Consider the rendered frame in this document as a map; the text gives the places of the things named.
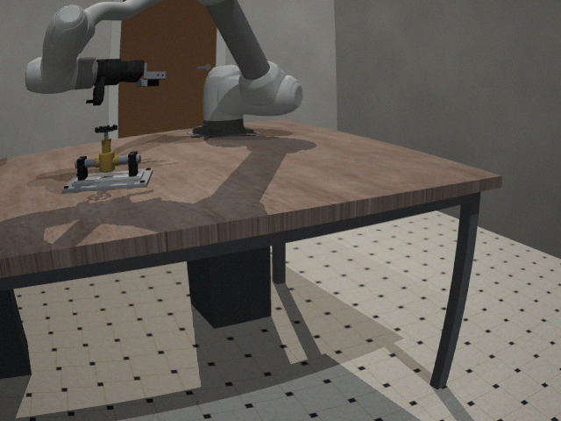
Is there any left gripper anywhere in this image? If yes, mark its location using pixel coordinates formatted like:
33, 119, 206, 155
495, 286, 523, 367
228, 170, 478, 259
75, 57, 166, 105

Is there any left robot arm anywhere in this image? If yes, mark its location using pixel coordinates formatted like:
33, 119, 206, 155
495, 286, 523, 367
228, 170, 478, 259
25, 0, 302, 138

